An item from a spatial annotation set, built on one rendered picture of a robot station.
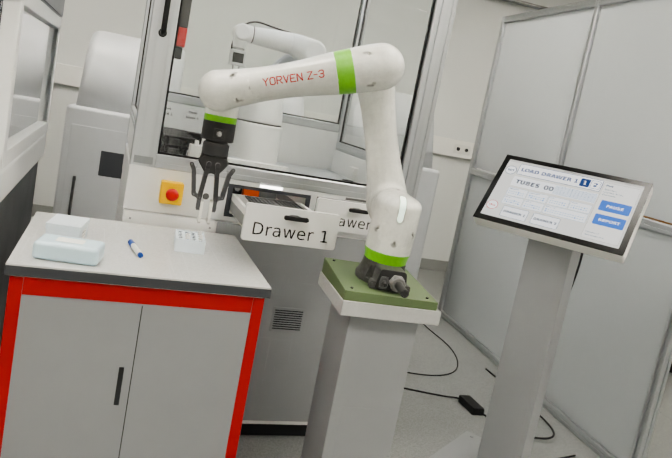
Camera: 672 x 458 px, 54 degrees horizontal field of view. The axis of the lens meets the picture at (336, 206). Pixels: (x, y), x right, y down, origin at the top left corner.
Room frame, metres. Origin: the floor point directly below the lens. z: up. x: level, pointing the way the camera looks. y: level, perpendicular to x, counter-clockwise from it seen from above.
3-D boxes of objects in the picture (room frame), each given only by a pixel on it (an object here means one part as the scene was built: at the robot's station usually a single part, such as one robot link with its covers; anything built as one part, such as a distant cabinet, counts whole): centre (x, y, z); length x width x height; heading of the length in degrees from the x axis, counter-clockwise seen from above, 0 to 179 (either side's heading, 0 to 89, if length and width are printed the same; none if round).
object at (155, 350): (1.80, 0.51, 0.38); 0.62 x 0.58 x 0.76; 110
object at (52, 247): (1.55, 0.62, 0.78); 0.15 x 0.10 x 0.04; 101
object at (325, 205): (2.33, -0.07, 0.87); 0.29 x 0.02 x 0.11; 110
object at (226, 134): (1.85, 0.37, 1.11); 0.12 x 0.09 x 0.06; 16
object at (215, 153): (1.86, 0.37, 1.04); 0.08 x 0.07 x 0.09; 106
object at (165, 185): (2.09, 0.53, 0.88); 0.07 x 0.05 x 0.07; 110
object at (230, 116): (1.85, 0.37, 1.21); 0.13 x 0.11 x 0.14; 5
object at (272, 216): (1.92, 0.12, 0.87); 0.29 x 0.02 x 0.11; 110
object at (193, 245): (1.88, 0.40, 0.78); 0.12 x 0.08 x 0.04; 16
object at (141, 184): (2.69, 0.35, 0.87); 1.02 x 0.95 x 0.14; 110
